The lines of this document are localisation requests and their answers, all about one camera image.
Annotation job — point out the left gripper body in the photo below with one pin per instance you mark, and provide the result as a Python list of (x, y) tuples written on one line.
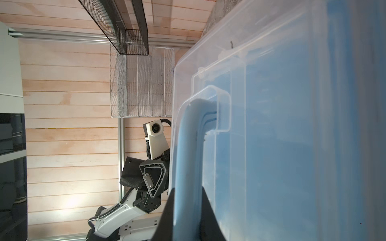
[(146, 180)]

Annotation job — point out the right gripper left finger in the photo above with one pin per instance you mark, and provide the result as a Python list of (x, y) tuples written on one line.
[(164, 231)]

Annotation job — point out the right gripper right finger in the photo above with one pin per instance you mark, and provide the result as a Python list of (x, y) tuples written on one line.
[(209, 227)]

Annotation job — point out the blue plastic tool box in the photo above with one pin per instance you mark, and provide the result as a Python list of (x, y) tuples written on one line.
[(301, 120)]

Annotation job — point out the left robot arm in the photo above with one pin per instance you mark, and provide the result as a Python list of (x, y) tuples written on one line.
[(118, 223)]

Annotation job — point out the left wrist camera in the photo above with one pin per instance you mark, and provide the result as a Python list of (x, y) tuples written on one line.
[(156, 143)]

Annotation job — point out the white wire mesh shelf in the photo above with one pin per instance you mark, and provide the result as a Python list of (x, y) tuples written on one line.
[(142, 86)]

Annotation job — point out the black mesh wall basket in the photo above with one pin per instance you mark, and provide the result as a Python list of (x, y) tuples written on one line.
[(108, 18)]

